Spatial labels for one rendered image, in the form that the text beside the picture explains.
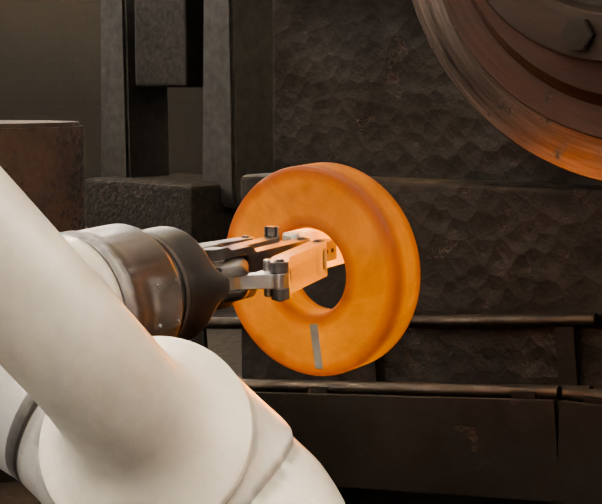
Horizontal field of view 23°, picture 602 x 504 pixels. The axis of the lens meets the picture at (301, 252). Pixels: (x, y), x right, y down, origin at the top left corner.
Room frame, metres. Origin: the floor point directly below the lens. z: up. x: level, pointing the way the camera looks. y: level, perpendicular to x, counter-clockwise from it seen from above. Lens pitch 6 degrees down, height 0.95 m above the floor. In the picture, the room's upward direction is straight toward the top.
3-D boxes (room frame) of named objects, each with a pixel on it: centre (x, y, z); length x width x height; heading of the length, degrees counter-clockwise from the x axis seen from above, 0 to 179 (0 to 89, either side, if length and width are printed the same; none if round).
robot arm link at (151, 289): (0.86, 0.12, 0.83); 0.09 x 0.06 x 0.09; 55
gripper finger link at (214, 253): (0.97, 0.03, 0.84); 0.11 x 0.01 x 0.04; 144
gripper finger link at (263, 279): (0.92, 0.04, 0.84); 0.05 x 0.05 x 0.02; 54
